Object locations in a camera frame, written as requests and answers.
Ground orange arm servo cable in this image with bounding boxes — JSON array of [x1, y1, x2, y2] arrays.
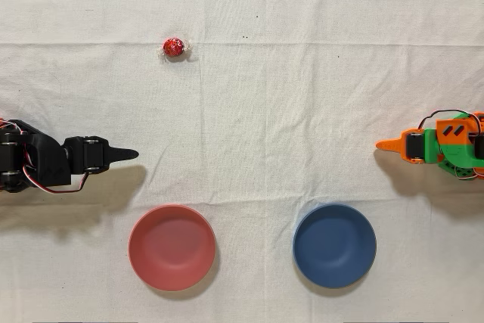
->
[[417, 109, 484, 135]]

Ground black arm servo cable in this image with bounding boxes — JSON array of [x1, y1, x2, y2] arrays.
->
[[20, 148, 91, 194]]

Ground red candy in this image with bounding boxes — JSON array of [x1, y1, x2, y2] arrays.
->
[[157, 36, 194, 60]]

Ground white tablecloth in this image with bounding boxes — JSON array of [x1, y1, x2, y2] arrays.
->
[[0, 0, 484, 323]]

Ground blue bowl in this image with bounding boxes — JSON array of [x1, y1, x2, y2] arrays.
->
[[292, 203, 377, 289]]

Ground red bowl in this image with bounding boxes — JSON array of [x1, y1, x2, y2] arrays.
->
[[127, 203, 217, 293]]

